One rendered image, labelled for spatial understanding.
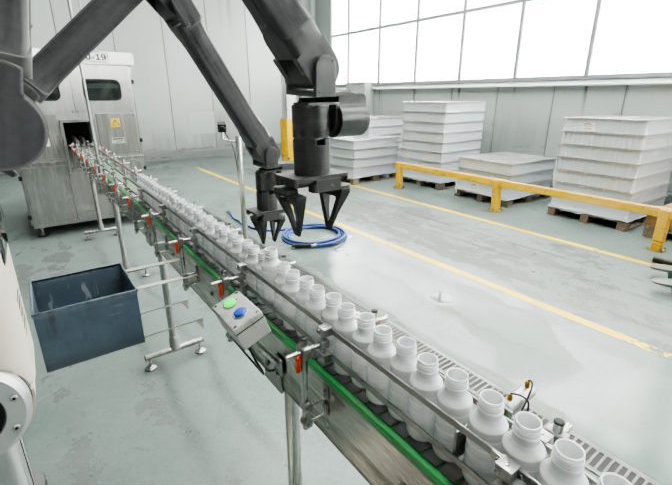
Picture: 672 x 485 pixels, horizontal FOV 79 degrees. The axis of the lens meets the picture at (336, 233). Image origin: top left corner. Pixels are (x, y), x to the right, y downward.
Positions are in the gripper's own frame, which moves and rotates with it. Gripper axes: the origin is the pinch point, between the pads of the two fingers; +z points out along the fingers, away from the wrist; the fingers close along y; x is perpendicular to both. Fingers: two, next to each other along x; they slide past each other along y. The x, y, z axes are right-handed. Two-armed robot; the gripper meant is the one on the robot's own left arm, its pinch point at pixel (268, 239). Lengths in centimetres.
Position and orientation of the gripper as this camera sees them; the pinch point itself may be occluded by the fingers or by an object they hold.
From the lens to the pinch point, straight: 117.7
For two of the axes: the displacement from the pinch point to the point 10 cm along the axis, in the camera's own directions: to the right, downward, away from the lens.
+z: -0.1, 9.5, 3.1
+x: 6.0, 2.5, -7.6
